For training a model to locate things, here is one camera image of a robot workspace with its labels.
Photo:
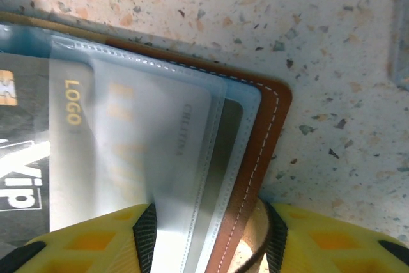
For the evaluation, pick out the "dark card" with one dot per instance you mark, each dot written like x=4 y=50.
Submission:
x=228 y=132

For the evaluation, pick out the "brown leather card holder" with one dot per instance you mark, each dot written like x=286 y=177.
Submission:
x=271 y=119

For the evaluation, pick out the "silver card gold print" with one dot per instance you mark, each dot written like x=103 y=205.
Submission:
x=153 y=132

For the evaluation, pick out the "clear plastic card box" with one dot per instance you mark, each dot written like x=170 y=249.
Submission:
x=399 y=30

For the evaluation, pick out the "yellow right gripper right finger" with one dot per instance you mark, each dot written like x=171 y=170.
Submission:
x=335 y=244

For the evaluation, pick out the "black vip card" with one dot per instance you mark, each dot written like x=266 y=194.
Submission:
x=25 y=158

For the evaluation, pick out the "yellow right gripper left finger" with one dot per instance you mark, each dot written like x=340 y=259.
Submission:
x=105 y=241

